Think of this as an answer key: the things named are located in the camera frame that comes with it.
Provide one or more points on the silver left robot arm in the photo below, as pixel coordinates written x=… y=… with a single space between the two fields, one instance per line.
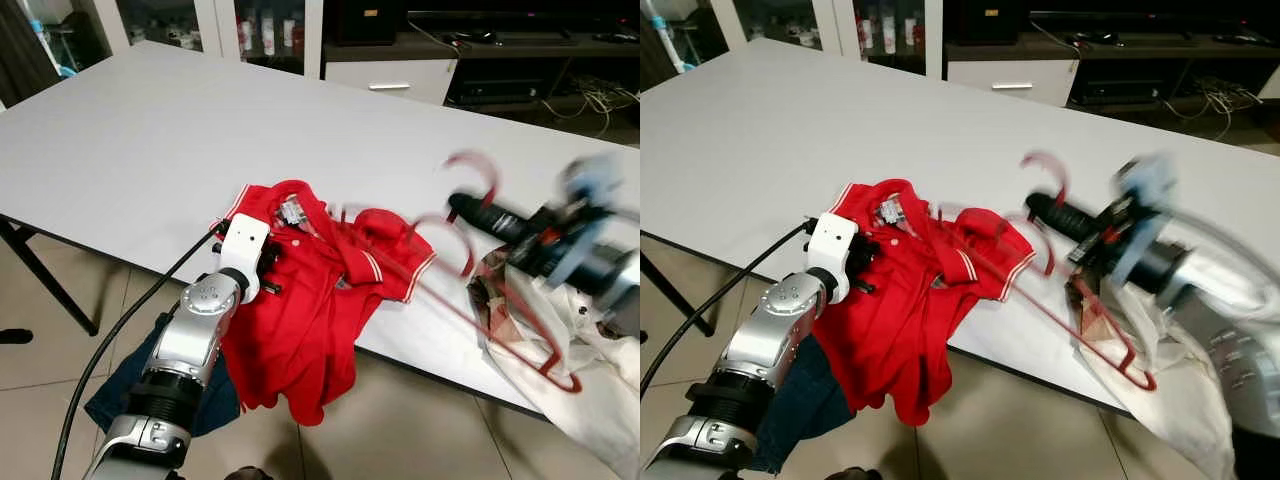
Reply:
x=190 y=340
x=765 y=340

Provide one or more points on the dark blue jeans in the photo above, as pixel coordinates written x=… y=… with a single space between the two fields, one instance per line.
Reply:
x=800 y=415
x=125 y=395

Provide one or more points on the red plastic hanger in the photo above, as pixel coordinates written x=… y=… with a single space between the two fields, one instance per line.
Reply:
x=1032 y=218
x=472 y=155
x=445 y=218
x=1045 y=155

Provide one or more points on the white glass door cabinet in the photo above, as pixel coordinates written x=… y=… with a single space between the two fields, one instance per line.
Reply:
x=312 y=40
x=935 y=40

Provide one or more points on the white bottle red label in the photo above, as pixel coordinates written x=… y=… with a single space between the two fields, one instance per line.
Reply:
x=867 y=38
x=268 y=35
x=888 y=35
x=293 y=38
x=245 y=38
x=913 y=38

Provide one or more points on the black TV stand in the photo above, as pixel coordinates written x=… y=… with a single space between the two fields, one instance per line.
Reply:
x=500 y=48
x=1120 y=48

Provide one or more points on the black speaker box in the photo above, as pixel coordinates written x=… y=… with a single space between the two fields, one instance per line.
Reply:
x=985 y=30
x=370 y=30

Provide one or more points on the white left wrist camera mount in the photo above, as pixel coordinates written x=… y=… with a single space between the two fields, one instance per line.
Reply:
x=243 y=240
x=832 y=240

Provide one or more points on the white drawer unit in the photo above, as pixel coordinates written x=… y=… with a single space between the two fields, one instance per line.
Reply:
x=420 y=82
x=1040 y=82

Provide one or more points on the red polo shirt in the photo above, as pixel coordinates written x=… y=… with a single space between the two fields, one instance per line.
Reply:
x=900 y=330
x=300 y=330

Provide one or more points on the white teal plastic item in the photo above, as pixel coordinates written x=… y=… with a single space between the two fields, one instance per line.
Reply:
x=672 y=40
x=50 y=45

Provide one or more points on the black table leg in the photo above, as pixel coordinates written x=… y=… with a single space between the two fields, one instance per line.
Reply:
x=60 y=287
x=680 y=295

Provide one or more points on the black stand foot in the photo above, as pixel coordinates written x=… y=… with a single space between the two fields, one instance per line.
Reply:
x=15 y=336

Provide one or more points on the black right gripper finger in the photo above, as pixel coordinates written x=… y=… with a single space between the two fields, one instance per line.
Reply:
x=1065 y=226
x=490 y=207
x=490 y=226
x=1065 y=207

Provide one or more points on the black television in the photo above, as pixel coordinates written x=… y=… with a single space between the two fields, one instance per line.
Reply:
x=1150 y=12
x=520 y=12

